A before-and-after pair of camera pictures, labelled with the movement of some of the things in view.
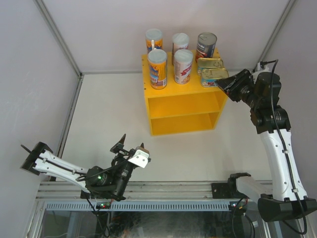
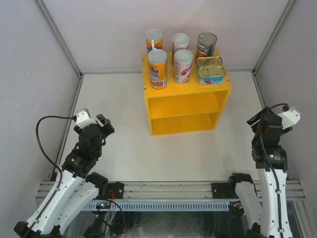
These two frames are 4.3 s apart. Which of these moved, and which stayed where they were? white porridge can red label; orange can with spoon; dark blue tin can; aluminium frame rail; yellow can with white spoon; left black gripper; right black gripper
Moved: right black gripper; left black gripper
Stayed: white porridge can red label; dark blue tin can; yellow can with white spoon; orange can with spoon; aluminium frame rail
